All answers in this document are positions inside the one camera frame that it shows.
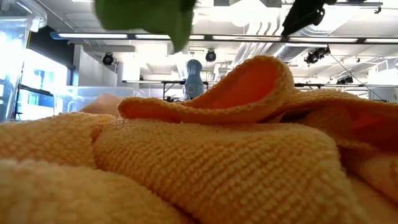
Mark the green microfiber towel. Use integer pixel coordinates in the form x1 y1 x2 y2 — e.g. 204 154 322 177
94 0 199 53

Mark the orange microfiber towel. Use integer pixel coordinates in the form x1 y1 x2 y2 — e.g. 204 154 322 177
0 55 398 224
79 93 123 118

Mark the long ceiling light strip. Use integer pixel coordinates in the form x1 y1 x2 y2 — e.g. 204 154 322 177
51 30 398 45

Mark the blue-capped spray bottle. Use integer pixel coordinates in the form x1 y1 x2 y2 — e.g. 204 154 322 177
183 58 205 101

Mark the clear plastic bin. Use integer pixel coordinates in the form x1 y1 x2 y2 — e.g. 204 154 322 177
0 0 48 123
54 86 162 121

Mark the silver ventilation duct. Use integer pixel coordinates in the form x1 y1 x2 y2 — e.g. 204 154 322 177
273 0 352 63

